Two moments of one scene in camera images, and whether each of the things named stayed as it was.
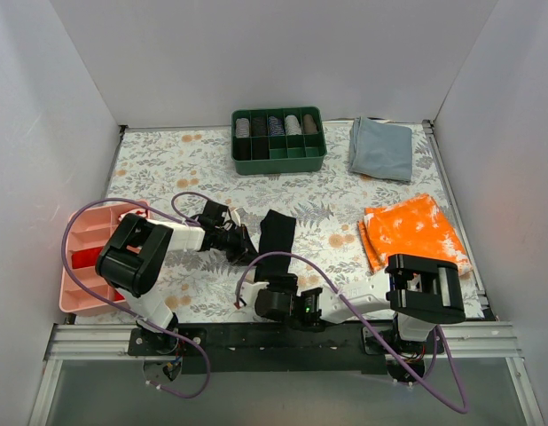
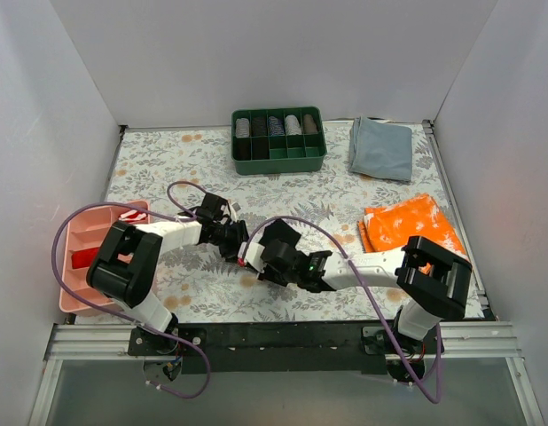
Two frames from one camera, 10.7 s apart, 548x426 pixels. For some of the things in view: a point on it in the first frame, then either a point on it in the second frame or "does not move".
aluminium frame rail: x=492 y=341 does not move
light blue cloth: x=381 y=149 does not move
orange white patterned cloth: x=413 y=227 does not move
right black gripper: x=282 y=282 -> x=269 y=264
